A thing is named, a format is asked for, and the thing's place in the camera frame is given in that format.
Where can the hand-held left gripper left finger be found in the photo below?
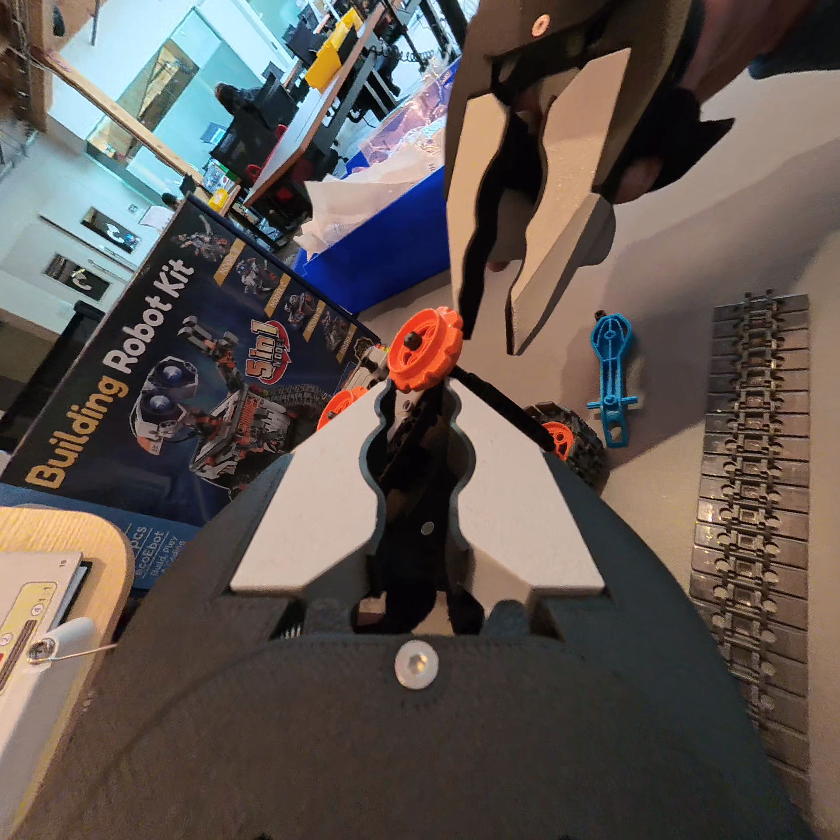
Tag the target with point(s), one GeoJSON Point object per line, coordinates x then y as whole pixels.
{"type": "Point", "coordinates": [295, 525]}

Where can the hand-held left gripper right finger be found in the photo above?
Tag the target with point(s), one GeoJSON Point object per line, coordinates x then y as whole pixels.
{"type": "Point", "coordinates": [538, 525]}

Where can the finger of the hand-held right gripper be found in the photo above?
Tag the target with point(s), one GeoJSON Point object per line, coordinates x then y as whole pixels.
{"type": "Point", "coordinates": [578, 145]}
{"type": "Point", "coordinates": [470, 171]}

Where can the grey toy robot vehicle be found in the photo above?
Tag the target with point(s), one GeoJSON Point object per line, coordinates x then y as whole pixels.
{"type": "Point", "coordinates": [578, 446]}

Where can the blue plastic bin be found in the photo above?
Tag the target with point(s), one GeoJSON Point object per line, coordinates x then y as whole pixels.
{"type": "Point", "coordinates": [381, 256]}

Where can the teal plastic wrench tool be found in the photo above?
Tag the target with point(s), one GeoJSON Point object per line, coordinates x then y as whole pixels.
{"type": "Point", "coordinates": [613, 394]}

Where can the orange gear wheel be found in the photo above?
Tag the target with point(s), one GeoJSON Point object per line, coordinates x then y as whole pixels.
{"type": "Point", "coordinates": [433, 348]}

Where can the long wooden table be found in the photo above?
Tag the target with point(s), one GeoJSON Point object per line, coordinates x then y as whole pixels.
{"type": "Point", "coordinates": [309, 118]}

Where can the yellow storage bin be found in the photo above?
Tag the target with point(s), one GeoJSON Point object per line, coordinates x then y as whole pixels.
{"type": "Point", "coordinates": [331, 53]}

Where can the robot kit box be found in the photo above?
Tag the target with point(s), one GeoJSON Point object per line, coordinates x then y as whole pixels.
{"type": "Point", "coordinates": [158, 394]}

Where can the wooden desk riser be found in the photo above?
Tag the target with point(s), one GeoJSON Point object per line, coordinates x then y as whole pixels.
{"type": "Point", "coordinates": [92, 538]}

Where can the instruction booklet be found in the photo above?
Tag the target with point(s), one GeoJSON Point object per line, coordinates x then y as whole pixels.
{"type": "Point", "coordinates": [33, 591]}

